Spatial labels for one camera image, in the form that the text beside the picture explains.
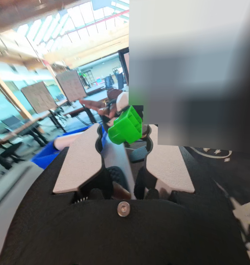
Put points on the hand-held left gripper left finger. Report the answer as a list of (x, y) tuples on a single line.
[(81, 163)]

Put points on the black framed marker sign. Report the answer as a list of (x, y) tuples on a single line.
[(124, 66)]

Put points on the green toy block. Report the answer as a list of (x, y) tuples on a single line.
[(125, 126)]

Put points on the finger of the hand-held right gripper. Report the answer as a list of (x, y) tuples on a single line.
[(122, 101)]

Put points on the rolling whiteboard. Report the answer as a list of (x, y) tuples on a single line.
[(71, 86), (39, 97)]

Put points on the blue storage bin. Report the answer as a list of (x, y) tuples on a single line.
[(44, 155)]

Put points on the wooden support post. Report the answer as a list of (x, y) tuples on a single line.
[(11, 93)]

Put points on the person's right hand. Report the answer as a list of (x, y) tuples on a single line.
[(96, 104)]

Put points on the wood edged office desk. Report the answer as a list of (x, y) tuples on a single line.
[(23, 124)]

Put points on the black printed shirt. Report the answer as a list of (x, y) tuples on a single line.
[(220, 176)]

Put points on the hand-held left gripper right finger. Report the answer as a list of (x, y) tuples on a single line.
[(168, 165)]

